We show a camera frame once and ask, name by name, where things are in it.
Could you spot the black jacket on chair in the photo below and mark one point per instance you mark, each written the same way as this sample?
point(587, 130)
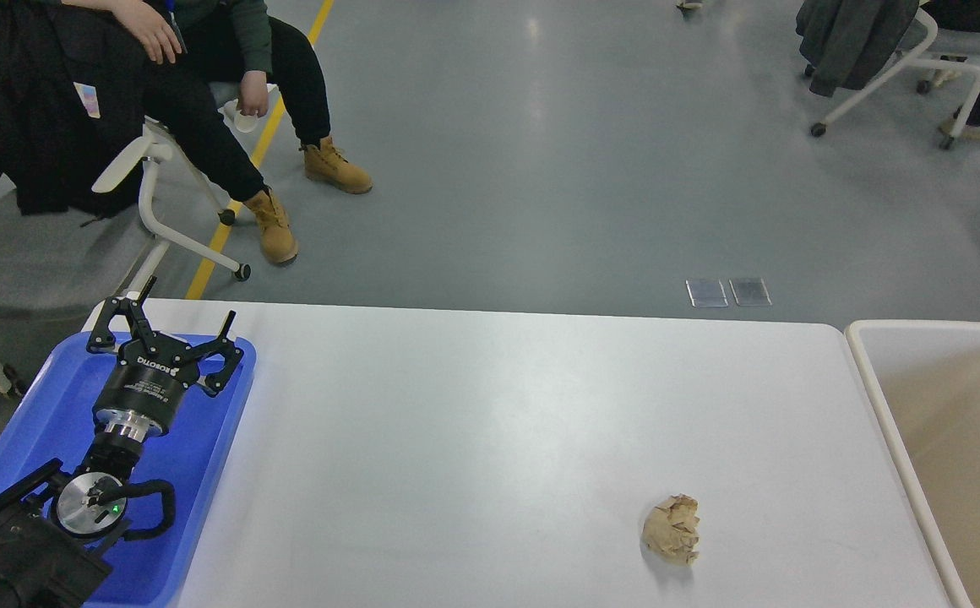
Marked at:
point(72, 85)

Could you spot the beige plastic bin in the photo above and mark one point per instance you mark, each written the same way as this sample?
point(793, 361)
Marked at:
point(923, 380)

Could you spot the metal floor plate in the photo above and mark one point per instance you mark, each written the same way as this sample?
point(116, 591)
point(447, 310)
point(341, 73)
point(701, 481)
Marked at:
point(707, 293)
point(750, 292)

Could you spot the blue plastic tray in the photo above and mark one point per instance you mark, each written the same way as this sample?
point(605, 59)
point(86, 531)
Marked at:
point(110, 456)

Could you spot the white chair with jacket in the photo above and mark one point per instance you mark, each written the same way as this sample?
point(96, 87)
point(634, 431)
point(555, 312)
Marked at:
point(930, 51)

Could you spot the white paper cup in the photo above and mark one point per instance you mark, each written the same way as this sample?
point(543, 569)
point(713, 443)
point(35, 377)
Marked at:
point(244, 123)

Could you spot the right metal floor plate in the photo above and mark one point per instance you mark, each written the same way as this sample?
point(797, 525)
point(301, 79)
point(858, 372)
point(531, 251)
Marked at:
point(750, 292)

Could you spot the grey office chair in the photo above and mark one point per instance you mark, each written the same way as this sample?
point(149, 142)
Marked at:
point(56, 266)

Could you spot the crumpled brown paper ball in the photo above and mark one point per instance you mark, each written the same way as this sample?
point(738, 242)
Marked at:
point(670, 530)

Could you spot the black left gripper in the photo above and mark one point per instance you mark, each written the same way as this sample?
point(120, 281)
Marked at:
point(142, 382)

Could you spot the left metal floor plate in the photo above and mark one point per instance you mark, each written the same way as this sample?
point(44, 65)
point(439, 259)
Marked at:
point(707, 293)

